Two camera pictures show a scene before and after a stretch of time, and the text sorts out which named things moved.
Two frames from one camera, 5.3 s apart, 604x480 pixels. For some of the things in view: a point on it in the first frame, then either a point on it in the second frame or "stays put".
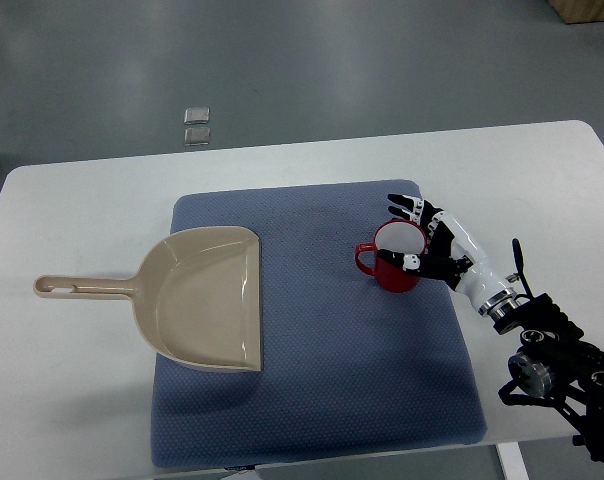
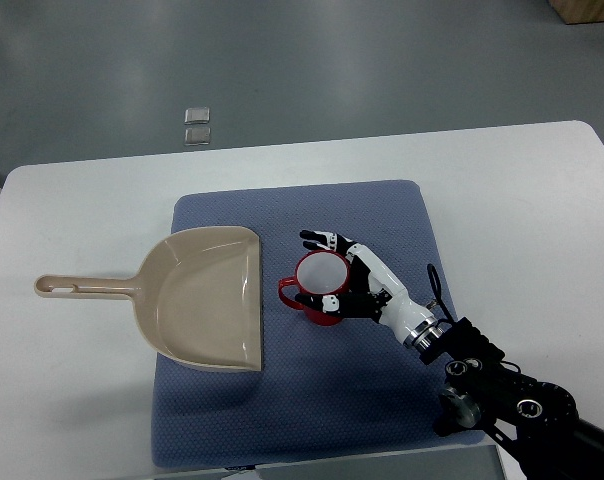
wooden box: [582, 11] stays put
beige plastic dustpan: [196, 297] stays put
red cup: [401, 236] to [320, 272]
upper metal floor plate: [196, 115] stays put
